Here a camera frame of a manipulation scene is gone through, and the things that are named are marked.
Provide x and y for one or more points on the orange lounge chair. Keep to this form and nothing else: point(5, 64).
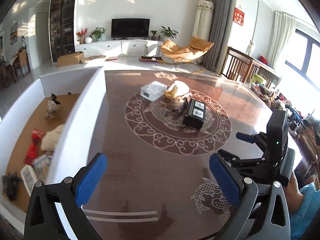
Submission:
point(196, 48)

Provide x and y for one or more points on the clear plastic storage box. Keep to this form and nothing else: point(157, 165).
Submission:
point(153, 91)

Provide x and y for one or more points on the grey curtain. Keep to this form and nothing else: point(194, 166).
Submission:
point(220, 30)

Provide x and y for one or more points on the black feather hair accessory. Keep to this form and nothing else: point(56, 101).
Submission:
point(10, 185)

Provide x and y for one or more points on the black gift box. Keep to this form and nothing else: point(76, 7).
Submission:
point(195, 113)

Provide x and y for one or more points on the cream yellow rolled cloth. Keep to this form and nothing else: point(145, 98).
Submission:
point(178, 88)

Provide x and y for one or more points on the white tv cabinet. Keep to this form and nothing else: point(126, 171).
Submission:
point(130, 48)

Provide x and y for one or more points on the potted plant right of tv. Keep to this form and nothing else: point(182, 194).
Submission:
point(168, 32)

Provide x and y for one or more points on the small potted plant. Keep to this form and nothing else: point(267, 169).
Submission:
point(153, 34)

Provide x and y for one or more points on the white lotion bottle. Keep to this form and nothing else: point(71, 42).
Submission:
point(29, 178)

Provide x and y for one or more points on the red candy wrapper bag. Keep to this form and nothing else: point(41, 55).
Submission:
point(36, 136)

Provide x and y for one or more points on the rhinestone hair claw clip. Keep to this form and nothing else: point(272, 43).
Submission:
point(54, 108)

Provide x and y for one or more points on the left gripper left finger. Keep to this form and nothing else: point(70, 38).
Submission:
point(43, 221)

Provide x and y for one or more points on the cotton swab packet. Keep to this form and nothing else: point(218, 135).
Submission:
point(41, 166)

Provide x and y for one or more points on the green potted plant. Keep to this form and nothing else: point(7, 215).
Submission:
point(98, 33)

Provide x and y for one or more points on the large white cardboard box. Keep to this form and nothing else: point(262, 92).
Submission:
point(81, 93)

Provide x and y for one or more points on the wooden dining chair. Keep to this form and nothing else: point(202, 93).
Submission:
point(23, 64)

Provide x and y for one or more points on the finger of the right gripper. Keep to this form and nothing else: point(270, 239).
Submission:
point(252, 139)
point(236, 162)

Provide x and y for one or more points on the dark glass display cabinet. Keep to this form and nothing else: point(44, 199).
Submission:
point(61, 28)

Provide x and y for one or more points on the covered standing air conditioner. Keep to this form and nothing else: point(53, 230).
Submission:
point(203, 19)

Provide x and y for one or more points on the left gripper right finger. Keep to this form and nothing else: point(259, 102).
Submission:
point(260, 210)

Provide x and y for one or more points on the right hand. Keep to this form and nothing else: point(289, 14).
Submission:
point(293, 196)

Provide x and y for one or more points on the black television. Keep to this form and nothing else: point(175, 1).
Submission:
point(130, 28)

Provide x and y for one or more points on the red flower vase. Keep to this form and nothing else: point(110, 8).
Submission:
point(81, 34)

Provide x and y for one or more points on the white cat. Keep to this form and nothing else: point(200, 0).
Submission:
point(250, 48)

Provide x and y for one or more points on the red wall hanging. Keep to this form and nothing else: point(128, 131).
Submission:
point(238, 16)

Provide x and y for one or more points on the brown cardboard box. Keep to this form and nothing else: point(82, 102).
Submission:
point(70, 59)

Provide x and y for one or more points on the cream knitted cloth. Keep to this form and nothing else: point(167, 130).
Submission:
point(50, 140)

